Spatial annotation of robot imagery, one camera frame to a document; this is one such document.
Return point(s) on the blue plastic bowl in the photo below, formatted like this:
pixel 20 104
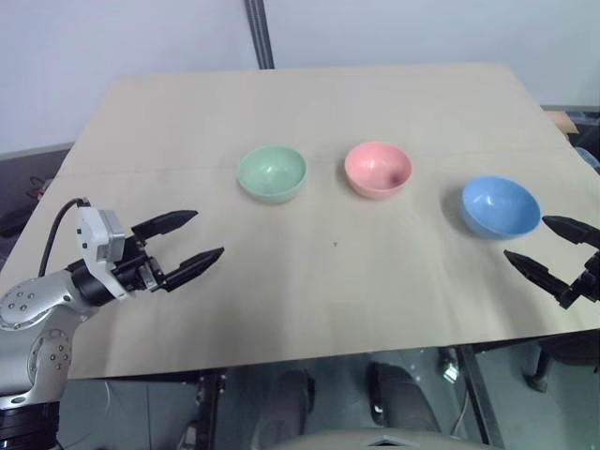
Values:
pixel 500 206

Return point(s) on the small white tag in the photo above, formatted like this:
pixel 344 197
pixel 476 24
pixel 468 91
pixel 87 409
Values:
pixel 450 373

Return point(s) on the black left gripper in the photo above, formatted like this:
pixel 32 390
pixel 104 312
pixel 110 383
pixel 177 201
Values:
pixel 136 267

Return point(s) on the red plastic bowl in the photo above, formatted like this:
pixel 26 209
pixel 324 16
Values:
pixel 378 169

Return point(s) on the dark rounded shape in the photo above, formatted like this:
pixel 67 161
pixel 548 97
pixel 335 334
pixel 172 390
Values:
pixel 398 398

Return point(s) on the blue cloth item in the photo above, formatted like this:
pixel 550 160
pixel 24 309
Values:
pixel 589 158

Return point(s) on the black metal table leg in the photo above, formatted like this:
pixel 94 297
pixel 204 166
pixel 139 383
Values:
pixel 480 398
pixel 210 408

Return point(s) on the green plastic bowl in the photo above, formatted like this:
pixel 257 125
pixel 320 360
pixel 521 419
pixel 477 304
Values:
pixel 273 171

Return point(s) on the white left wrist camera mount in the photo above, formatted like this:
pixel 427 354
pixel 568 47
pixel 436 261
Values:
pixel 96 234

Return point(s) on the black bag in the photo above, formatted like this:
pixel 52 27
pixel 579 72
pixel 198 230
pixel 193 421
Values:
pixel 588 129

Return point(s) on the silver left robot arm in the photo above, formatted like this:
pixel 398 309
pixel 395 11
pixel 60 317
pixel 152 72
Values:
pixel 28 304

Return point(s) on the dark aluminium profile post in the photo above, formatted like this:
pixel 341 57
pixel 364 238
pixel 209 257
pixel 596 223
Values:
pixel 260 33

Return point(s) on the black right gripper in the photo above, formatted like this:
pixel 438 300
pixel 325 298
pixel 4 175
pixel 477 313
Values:
pixel 587 281

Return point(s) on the brown cardboard box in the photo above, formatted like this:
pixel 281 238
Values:
pixel 561 121

